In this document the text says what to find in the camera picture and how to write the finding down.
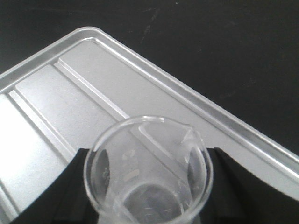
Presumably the clear glass beaker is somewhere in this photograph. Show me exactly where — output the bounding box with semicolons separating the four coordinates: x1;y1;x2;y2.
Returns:
84;116;214;224

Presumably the silver metal tray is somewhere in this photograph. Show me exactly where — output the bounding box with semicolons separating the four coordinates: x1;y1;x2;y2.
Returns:
0;27;299;224

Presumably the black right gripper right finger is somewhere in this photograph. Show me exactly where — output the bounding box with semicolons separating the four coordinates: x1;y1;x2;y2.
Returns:
199;147;299;224

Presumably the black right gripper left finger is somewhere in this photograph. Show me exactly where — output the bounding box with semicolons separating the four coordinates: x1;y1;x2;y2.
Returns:
11;148;98;224

